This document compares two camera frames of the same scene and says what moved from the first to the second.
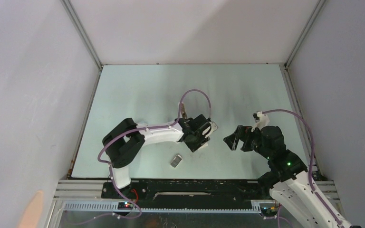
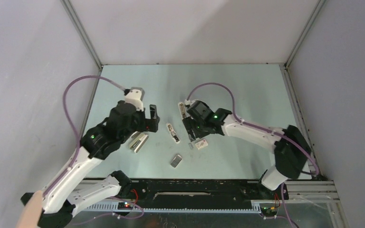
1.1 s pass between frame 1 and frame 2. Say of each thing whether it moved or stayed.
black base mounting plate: stayed
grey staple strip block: stayed
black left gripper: moved
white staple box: stayed
